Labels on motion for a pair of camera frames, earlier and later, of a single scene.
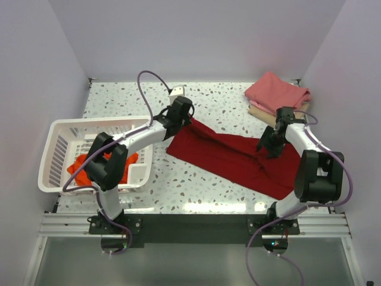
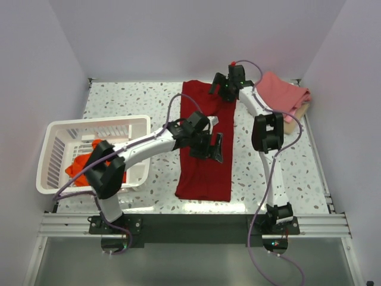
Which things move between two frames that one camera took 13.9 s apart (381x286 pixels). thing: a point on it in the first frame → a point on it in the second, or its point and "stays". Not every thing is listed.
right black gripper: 274,152 → 218,79
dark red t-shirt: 238,158 → 207,179
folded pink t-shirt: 270,92 stays
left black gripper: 187,120 → 209,151
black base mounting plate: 192,230 stays
